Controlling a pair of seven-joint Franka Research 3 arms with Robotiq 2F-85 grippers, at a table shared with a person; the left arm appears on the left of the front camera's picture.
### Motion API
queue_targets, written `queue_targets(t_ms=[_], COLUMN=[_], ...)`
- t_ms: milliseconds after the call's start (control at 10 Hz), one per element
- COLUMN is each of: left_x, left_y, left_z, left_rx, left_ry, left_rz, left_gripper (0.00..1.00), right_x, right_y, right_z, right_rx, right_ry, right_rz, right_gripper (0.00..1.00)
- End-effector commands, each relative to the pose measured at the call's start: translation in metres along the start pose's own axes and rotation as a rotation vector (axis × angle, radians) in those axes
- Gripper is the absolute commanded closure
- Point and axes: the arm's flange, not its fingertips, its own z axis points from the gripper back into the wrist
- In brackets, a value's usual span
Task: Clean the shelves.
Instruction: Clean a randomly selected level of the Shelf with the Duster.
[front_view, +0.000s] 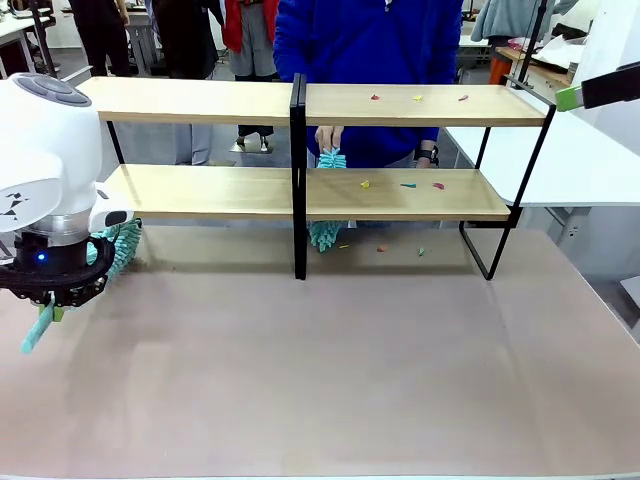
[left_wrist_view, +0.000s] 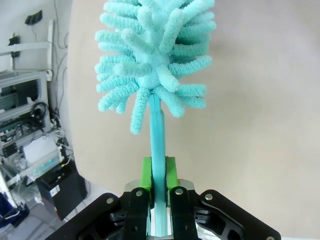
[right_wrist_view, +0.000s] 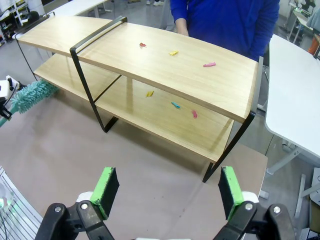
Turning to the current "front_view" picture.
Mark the cluttered wooden table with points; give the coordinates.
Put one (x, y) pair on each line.
(550, 72)

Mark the white paper sheet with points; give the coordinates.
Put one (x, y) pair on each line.
(560, 50)

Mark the black metal frame stand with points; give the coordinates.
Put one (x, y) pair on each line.
(46, 45)

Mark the black wrist watch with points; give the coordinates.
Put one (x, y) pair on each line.
(430, 154)

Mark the person in red jacket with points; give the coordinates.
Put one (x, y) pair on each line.
(250, 30)

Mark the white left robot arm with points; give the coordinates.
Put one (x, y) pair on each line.
(45, 150)

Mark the large white table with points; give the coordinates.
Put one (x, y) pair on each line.
(575, 165)

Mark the teal chenille duster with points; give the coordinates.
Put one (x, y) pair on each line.
(125, 245)
(332, 160)

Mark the black pole with clamp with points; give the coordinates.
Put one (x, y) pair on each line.
(531, 40)

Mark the person's left hand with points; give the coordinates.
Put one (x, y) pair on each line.
(422, 163)

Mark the grey jacket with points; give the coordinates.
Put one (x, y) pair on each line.
(515, 17)

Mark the person's right hand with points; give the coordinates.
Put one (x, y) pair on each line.
(330, 137)

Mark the wooden shelf black frame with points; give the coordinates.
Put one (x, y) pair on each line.
(200, 102)
(425, 107)

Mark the person in blue sweater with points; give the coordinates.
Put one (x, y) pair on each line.
(370, 45)

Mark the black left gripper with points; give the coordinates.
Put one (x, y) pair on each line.
(50, 262)

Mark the person in dark coat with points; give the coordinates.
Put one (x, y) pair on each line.
(185, 40)

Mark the background grey table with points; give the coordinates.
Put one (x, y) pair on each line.
(140, 30)

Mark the background white desk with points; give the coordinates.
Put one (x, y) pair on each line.
(15, 30)

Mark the person in black clothes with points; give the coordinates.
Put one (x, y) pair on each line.
(100, 35)

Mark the small white desk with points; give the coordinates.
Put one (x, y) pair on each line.
(472, 45)

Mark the white side table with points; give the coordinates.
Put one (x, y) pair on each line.
(77, 74)

